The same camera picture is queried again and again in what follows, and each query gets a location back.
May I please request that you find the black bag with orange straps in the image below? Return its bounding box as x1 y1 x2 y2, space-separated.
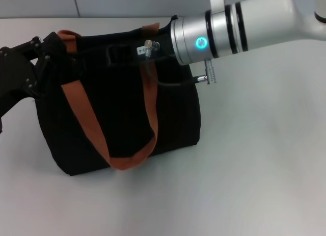
32 14 202 177

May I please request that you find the right gripper cable with plugs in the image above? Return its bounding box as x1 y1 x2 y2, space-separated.
141 39 218 88

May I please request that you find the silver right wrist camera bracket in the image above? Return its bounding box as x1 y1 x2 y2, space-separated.
209 0 226 11

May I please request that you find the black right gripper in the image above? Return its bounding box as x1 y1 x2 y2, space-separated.
106 29 181 66

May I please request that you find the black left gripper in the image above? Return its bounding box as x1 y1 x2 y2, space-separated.
0 36 52 119

